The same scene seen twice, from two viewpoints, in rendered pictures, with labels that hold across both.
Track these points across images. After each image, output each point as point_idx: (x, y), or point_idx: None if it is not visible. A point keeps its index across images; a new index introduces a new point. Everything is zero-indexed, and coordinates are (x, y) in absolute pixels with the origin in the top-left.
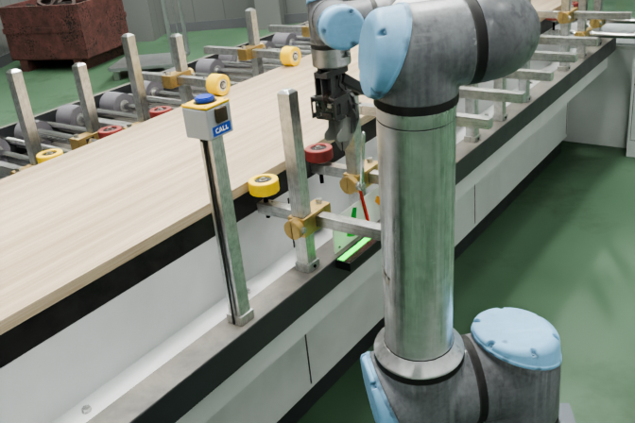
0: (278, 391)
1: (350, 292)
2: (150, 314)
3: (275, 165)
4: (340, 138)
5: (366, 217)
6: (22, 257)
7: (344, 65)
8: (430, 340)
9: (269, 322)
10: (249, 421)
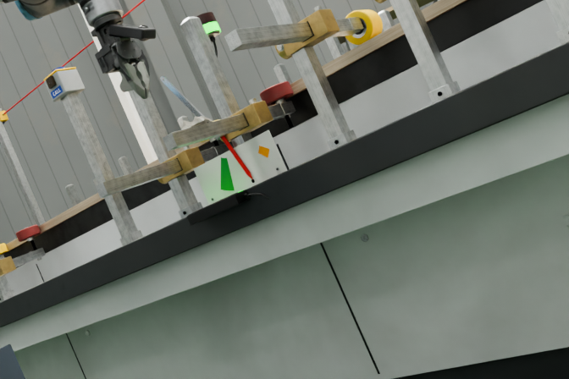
0: (321, 355)
1: (267, 257)
2: (161, 227)
3: None
4: (123, 88)
5: (245, 171)
6: None
7: (89, 21)
8: None
9: (136, 249)
10: (287, 366)
